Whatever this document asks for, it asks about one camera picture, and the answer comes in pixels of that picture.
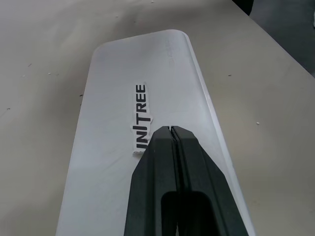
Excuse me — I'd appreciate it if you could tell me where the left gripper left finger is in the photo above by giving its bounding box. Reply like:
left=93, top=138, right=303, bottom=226
left=124, top=125, right=179, bottom=236

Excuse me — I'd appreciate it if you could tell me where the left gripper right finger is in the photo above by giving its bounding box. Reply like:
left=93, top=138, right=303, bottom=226
left=172, top=125, right=251, bottom=236

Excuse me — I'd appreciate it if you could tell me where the white plastic pencil case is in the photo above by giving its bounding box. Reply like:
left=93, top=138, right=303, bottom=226
left=55, top=29, right=256, bottom=236

